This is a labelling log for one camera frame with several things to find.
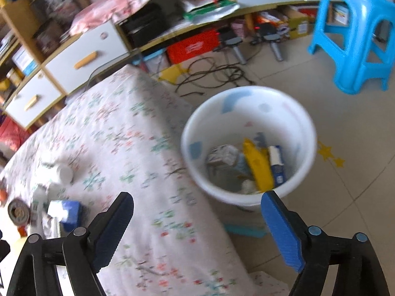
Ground yellow snack bag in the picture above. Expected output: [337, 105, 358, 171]
[242, 138, 275, 192]

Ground torn blue cardboard box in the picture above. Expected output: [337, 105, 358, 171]
[268, 146, 287, 188]

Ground white patterned trash bin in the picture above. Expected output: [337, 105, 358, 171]
[181, 86, 317, 207]

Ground blue tissue box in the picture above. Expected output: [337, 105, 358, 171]
[48, 200, 82, 233]

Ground clear plastic storage box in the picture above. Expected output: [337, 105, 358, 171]
[222, 206, 269, 239]

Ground white tube bottle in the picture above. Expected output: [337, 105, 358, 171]
[30, 185, 48, 237]

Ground white plastic bottle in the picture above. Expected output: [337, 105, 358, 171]
[39, 162, 74, 185]

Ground round metal can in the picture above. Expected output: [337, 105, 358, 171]
[7, 199, 30, 226]

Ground floral tablecloth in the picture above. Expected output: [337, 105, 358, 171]
[0, 65, 288, 296]

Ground wooden cabinet with drawers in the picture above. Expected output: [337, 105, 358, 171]
[1, 0, 319, 128]

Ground red box under cabinet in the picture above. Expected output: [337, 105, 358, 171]
[167, 29, 220, 64]

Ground blue plastic stool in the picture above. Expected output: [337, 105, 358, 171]
[307, 0, 394, 94]

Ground black cables on floor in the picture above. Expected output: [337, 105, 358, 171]
[174, 55, 255, 98]

